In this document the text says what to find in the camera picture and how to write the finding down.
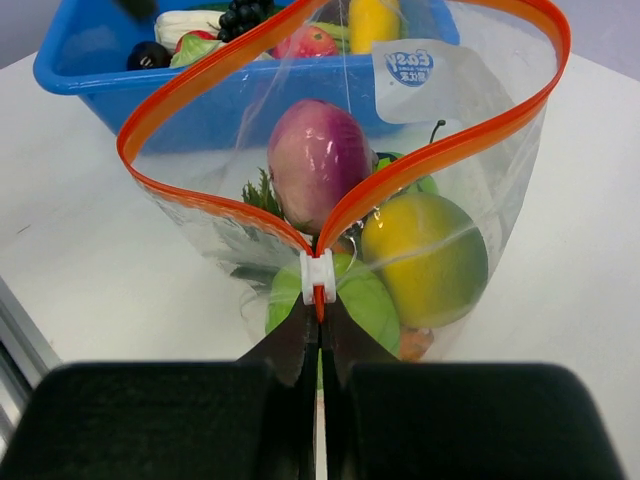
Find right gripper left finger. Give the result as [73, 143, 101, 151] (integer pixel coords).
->
[237, 299, 318, 387]

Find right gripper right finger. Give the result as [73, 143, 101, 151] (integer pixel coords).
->
[321, 299, 398, 390]

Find green toy apple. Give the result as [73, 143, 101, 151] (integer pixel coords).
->
[265, 253, 400, 356]

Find toy orange persimmon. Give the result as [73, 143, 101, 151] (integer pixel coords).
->
[398, 326, 434, 362]

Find yellow-green toy mango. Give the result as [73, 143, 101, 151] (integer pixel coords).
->
[361, 192, 489, 329]

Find toy pineapple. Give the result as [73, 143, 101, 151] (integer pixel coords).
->
[209, 167, 311, 289]

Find clear orange-zip bag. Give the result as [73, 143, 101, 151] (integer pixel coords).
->
[117, 1, 571, 361]

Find purple toy onion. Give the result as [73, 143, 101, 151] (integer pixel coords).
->
[267, 99, 374, 235]

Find red toy apple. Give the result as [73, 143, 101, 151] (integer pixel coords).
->
[271, 25, 339, 60]

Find toy lettuce cabbage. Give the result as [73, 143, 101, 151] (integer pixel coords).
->
[169, 38, 225, 69]

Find yellow toy lemon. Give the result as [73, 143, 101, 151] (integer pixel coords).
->
[348, 0, 401, 54]

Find small red toy tomato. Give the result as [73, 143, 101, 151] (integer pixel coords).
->
[174, 30, 217, 53]

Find dark toy eggplant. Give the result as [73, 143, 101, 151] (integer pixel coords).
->
[126, 41, 172, 71]

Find dark toy grapes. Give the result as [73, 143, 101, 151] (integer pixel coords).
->
[217, 0, 274, 43]

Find white toy radish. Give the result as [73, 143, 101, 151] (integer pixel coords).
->
[154, 9, 222, 53]

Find aluminium front rail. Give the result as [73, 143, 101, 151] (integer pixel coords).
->
[1, 279, 61, 448]

